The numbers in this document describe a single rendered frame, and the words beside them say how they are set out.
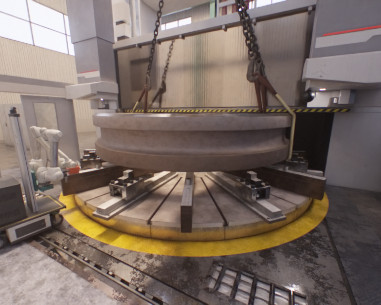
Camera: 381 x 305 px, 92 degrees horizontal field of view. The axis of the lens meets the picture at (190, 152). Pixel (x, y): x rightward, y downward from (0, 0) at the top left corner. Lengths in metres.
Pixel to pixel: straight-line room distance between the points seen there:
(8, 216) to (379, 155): 6.94
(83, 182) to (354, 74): 4.79
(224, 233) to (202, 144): 1.37
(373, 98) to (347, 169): 1.87
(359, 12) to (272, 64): 1.97
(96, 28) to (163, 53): 1.98
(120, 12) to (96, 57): 2.34
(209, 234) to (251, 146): 1.61
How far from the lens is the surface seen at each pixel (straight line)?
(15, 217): 3.62
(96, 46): 6.74
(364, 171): 5.93
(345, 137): 5.68
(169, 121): 2.89
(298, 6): 5.79
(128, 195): 3.11
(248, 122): 3.14
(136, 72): 7.51
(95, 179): 4.15
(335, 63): 3.66
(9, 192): 3.49
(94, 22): 6.89
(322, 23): 4.23
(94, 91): 6.22
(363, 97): 4.70
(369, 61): 3.74
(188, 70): 6.29
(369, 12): 4.33
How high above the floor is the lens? 1.80
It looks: 12 degrees down
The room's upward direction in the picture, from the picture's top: straight up
